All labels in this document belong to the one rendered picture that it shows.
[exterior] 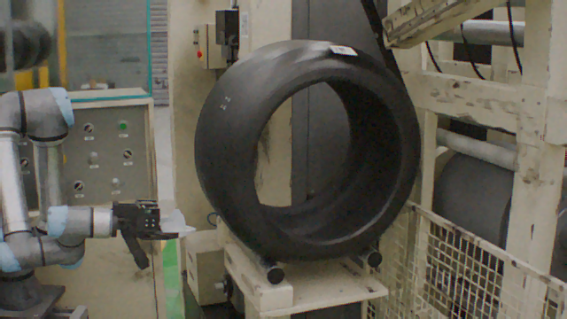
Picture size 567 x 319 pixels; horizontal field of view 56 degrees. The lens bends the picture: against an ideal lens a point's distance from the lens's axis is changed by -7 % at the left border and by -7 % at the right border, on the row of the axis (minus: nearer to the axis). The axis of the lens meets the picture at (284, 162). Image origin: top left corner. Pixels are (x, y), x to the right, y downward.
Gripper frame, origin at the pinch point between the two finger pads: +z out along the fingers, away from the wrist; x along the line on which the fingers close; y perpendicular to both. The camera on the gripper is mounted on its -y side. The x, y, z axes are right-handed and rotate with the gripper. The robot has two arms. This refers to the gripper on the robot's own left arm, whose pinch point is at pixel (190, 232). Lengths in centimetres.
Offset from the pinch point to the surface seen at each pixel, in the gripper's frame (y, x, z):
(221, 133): 26.9, -8.4, 3.2
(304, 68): 43.6, -11.6, 20.3
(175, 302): -98, 155, 30
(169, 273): -97, 196, 33
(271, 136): 20.9, 26.1, 28.2
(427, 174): 13, 21, 83
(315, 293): -15.6, -5.8, 34.3
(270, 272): -6.7, -10.8, 18.5
